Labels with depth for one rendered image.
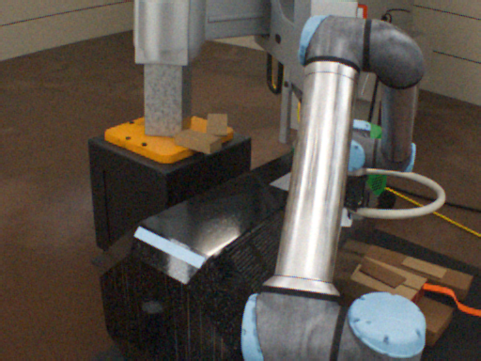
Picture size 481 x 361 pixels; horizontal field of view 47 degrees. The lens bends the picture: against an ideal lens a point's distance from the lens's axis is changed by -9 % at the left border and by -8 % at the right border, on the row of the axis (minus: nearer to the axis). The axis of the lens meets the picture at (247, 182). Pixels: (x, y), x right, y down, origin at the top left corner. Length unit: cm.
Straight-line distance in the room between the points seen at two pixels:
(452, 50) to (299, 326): 607
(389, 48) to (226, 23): 179
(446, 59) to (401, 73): 576
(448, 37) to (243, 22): 427
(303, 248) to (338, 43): 41
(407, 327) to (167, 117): 205
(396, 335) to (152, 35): 200
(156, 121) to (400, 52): 186
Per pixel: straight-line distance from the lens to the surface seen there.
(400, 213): 197
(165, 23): 270
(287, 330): 108
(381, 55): 122
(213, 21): 288
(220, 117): 307
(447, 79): 705
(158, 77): 285
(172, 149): 278
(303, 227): 111
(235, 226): 210
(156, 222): 212
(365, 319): 106
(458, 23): 691
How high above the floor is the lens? 184
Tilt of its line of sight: 25 degrees down
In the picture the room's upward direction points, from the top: 2 degrees clockwise
